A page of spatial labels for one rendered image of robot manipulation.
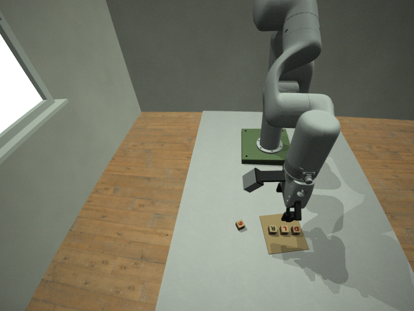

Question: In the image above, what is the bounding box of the tan flat mat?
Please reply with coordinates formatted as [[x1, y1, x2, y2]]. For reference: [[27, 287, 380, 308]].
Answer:
[[259, 213, 309, 254]]

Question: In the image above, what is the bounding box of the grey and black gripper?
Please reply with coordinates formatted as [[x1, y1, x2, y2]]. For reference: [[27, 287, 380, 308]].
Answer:
[[276, 164, 315, 223]]

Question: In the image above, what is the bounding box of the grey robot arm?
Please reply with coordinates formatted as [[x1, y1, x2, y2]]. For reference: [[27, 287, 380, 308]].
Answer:
[[242, 0, 341, 193]]

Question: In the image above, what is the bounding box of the tan block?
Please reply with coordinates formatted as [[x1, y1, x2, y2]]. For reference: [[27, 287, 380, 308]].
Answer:
[[235, 219, 245, 231], [290, 225, 301, 236], [279, 225, 289, 235], [268, 225, 277, 235]]

